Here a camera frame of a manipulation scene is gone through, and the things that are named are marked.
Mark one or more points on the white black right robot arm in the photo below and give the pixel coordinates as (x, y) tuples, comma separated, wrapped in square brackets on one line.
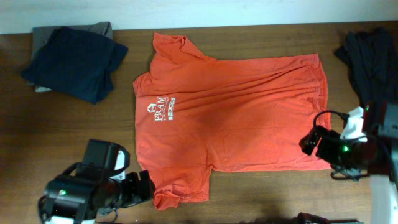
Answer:
[(367, 148)]

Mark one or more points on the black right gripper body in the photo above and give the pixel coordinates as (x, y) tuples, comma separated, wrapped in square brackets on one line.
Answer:
[(341, 155)]

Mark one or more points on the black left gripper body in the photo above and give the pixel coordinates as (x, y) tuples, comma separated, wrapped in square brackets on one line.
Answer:
[(131, 190)]

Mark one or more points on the navy garment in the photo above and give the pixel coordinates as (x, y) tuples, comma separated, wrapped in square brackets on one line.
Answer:
[(78, 63)]

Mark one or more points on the red soccer t-shirt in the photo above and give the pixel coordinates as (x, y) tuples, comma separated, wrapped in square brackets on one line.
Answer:
[(196, 114)]

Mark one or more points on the black crumpled garment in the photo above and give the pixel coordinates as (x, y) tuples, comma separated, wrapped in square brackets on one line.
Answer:
[(372, 61)]

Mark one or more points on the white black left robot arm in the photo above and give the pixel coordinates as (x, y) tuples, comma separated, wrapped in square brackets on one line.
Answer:
[(83, 192)]

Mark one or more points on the grey garment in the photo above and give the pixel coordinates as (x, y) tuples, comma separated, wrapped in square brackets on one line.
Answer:
[(41, 35)]

